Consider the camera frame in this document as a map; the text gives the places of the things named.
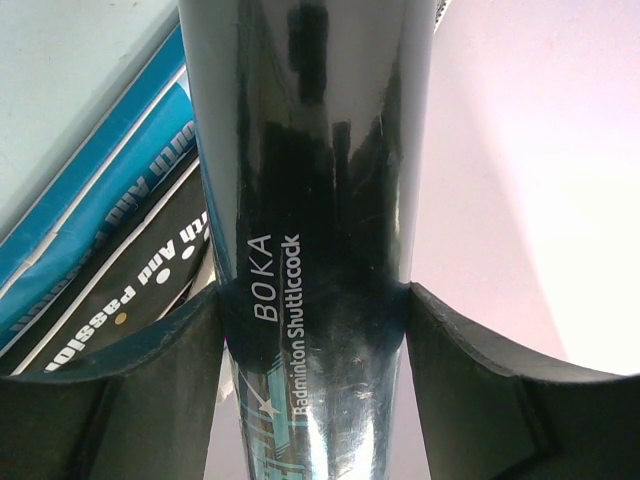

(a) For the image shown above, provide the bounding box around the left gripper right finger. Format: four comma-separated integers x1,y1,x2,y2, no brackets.
407,284,639,479

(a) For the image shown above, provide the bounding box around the blue racket bag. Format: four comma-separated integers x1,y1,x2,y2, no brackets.
1,28,195,345

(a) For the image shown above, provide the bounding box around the black racket bag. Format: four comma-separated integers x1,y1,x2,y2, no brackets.
1,160,209,375

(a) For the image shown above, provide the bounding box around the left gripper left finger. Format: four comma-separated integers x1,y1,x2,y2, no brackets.
1,287,223,479

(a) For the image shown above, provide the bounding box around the black shuttlecock tube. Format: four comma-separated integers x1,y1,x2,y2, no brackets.
179,1,437,479

